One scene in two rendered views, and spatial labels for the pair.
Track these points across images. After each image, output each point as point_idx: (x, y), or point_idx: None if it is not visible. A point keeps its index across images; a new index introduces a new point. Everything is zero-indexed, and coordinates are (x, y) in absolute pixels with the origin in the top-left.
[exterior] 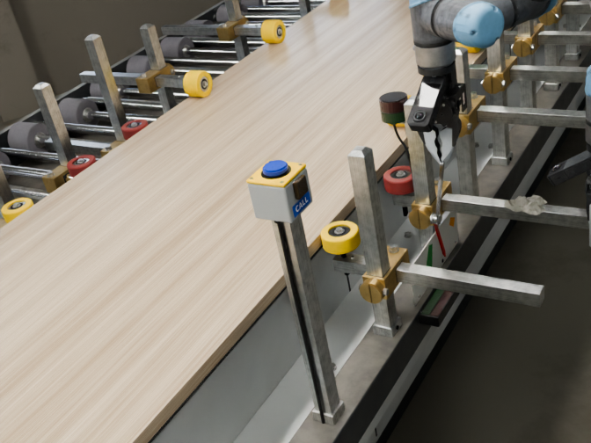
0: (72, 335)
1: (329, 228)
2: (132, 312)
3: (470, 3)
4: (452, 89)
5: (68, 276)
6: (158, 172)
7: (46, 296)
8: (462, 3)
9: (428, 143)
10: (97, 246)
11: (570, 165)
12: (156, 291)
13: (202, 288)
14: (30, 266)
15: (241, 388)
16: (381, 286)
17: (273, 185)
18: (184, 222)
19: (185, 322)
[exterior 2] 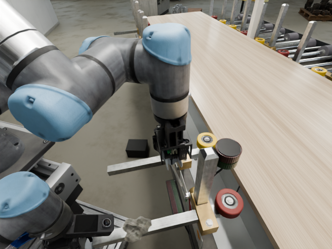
0: (231, 77)
1: (213, 138)
2: (228, 86)
3: (104, 37)
4: (164, 138)
5: (271, 85)
6: None
7: (262, 79)
8: (113, 37)
9: None
10: (288, 95)
11: (91, 215)
12: (233, 93)
13: (220, 99)
14: (290, 82)
15: (200, 123)
16: None
17: None
18: (281, 116)
19: (208, 90)
